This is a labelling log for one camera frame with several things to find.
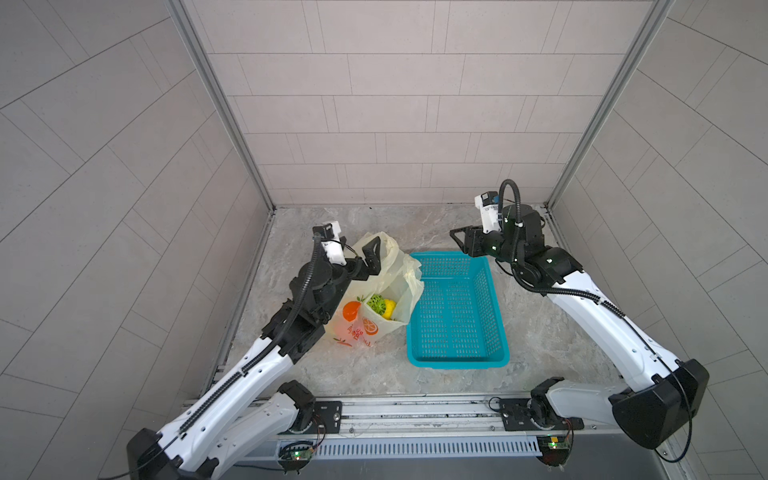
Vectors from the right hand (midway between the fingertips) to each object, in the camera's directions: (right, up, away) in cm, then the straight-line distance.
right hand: (457, 231), depth 73 cm
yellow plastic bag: (-23, -20, +2) cm, 31 cm away
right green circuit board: (+21, -50, -6) cm, 54 cm away
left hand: (-21, -1, -7) cm, 22 cm away
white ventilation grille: (+10, -49, -5) cm, 51 cm away
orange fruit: (-27, -21, +4) cm, 34 cm away
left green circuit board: (-37, -49, -9) cm, 62 cm away
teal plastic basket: (+3, -27, +14) cm, 31 cm away
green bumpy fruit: (-20, -19, +6) cm, 28 cm away
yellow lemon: (-17, -22, +10) cm, 30 cm away
